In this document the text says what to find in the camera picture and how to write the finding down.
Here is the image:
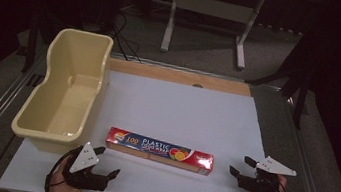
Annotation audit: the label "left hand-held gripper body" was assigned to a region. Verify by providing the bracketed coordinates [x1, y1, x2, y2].
[61, 138, 115, 192]

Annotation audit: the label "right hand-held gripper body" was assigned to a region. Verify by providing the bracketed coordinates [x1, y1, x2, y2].
[235, 151, 300, 192]

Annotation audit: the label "red and blue plastic wrap box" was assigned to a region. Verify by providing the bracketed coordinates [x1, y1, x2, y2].
[102, 126, 218, 178]

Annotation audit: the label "cream plastic tub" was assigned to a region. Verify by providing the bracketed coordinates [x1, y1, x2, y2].
[8, 21, 116, 160]

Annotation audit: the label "white table sheet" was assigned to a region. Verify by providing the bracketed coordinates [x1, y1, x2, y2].
[0, 56, 283, 192]

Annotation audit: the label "black metal stand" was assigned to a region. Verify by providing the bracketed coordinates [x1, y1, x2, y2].
[240, 26, 323, 132]

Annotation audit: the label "wooden board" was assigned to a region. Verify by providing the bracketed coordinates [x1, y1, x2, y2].
[106, 57, 256, 98]

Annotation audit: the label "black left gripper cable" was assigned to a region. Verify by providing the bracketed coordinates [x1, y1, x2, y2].
[43, 142, 85, 192]

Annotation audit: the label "black floor cables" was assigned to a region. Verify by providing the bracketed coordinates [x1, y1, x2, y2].
[107, 9, 150, 64]

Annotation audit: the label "white metal table frame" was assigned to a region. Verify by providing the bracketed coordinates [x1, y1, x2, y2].
[158, 0, 268, 73]

